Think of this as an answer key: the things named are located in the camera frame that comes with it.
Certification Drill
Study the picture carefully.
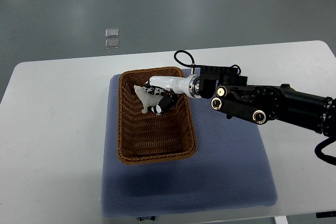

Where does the upper floor metal plate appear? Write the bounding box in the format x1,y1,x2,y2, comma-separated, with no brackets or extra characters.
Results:
105,28,119,38

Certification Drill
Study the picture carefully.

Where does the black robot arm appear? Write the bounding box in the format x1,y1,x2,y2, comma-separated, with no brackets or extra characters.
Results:
191,64,335,165

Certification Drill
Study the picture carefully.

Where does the white bear figurine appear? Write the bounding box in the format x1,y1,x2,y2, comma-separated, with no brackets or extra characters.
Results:
133,85,163,114

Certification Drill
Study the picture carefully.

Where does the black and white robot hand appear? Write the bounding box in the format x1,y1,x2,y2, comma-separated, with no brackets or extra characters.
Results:
143,74,201,115

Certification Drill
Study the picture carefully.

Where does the brown wicker basket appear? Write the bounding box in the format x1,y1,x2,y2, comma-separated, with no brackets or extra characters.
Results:
117,67,197,165

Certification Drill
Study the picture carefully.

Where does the blue quilted mat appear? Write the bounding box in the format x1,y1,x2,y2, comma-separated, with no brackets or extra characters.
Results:
101,75,278,218

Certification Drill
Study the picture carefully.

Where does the table label tag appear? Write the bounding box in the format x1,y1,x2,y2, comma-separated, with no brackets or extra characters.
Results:
139,216,155,222

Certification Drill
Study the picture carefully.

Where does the black table control panel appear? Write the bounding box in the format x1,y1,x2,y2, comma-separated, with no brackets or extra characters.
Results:
316,212,335,219

